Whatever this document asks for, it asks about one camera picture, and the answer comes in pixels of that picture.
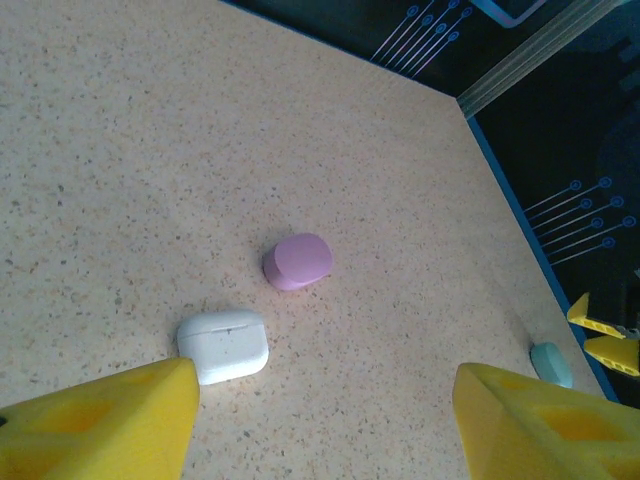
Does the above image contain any aluminium frame post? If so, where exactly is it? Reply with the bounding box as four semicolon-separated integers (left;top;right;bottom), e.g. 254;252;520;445
457;0;640;119

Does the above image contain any pink earbud charging case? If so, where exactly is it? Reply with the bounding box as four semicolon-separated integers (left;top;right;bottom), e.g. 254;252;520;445
262;232;334;293

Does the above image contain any light blue earbud charging case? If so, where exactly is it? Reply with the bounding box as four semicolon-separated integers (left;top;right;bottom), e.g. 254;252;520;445
529;341;575;390

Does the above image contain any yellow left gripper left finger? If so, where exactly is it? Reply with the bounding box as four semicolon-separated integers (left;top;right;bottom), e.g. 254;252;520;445
0;356;201;480

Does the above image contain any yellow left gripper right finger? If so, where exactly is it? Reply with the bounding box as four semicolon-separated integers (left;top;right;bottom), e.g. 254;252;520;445
452;362;640;480

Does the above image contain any white earbud charging case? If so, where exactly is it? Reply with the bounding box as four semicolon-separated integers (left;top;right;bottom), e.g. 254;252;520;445
177;308;271;387

